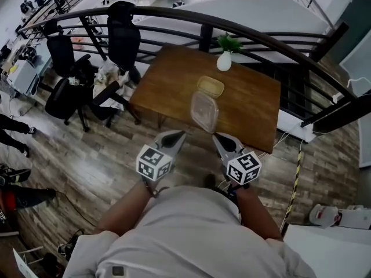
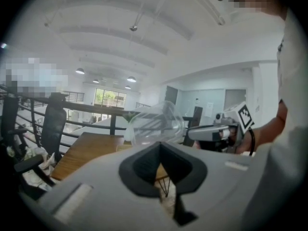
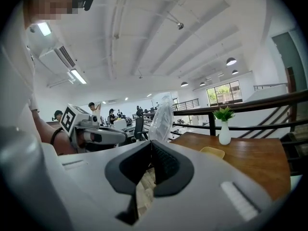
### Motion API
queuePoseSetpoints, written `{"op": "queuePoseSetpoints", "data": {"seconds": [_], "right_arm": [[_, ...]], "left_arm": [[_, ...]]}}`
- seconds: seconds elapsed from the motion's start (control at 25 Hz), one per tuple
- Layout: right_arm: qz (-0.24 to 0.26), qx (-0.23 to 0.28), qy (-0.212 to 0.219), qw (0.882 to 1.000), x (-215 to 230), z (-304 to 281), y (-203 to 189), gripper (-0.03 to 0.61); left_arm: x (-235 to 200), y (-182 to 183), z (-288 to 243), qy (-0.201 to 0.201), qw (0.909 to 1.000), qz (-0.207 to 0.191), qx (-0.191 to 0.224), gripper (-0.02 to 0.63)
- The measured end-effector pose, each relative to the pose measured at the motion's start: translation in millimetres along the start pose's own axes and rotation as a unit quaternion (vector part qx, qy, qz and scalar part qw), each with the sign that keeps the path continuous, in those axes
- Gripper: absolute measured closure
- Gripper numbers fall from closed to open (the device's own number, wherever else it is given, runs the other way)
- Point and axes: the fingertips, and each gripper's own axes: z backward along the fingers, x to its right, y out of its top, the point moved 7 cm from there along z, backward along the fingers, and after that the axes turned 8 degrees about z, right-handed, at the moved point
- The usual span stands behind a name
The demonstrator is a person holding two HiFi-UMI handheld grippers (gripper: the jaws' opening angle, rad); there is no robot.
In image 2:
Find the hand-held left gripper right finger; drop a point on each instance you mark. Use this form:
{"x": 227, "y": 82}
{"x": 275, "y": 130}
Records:
{"x": 216, "y": 189}

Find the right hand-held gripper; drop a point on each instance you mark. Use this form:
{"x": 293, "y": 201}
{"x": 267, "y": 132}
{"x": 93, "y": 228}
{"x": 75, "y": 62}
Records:
{"x": 245, "y": 115}

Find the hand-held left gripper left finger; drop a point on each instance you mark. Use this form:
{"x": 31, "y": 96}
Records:
{"x": 101, "y": 201}

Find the person's right forearm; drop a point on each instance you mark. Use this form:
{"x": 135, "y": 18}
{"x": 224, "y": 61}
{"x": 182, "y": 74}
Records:
{"x": 269, "y": 133}

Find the person's right hand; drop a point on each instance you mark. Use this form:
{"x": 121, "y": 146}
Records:
{"x": 233, "y": 136}

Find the grey door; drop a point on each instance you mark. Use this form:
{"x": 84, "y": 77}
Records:
{"x": 171, "y": 95}

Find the wooden table with hairpin legs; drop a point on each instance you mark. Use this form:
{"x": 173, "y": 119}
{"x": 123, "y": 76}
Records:
{"x": 91, "y": 150}

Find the dark wrist band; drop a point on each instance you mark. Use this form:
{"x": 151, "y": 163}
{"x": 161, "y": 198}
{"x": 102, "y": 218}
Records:
{"x": 252, "y": 141}

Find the white crumpled cloth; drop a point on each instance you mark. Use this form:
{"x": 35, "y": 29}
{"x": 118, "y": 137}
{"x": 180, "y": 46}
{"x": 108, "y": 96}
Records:
{"x": 45, "y": 162}

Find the white vase with green plant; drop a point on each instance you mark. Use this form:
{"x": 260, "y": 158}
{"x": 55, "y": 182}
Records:
{"x": 127, "y": 131}

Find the black office chair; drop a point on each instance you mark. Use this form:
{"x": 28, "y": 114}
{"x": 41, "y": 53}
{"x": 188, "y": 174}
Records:
{"x": 9, "y": 119}
{"x": 54, "y": 124}

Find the black metal railing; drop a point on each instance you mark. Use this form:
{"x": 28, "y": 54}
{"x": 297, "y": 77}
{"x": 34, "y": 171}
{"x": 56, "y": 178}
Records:
{"x": 101, "y": 108}

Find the large glass window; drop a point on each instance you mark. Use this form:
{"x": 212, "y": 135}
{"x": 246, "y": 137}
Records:
{"x": 110, "y": 97}

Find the distant black railing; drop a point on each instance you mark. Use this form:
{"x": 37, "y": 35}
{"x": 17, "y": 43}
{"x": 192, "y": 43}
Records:
{"x": 74, "y": 97}

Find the person's white shirt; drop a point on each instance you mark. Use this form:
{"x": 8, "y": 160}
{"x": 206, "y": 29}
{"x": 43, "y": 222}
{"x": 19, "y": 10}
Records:
{"x": 293, "y": 80}

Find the small metal ceiling pendant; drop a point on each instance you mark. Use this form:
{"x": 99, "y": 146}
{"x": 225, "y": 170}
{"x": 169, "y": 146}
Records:
{"x": 133, "y": 28}

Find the grey wall panel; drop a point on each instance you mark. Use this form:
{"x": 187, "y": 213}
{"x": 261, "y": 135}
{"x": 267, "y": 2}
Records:
{"x": 234, "y": 98}

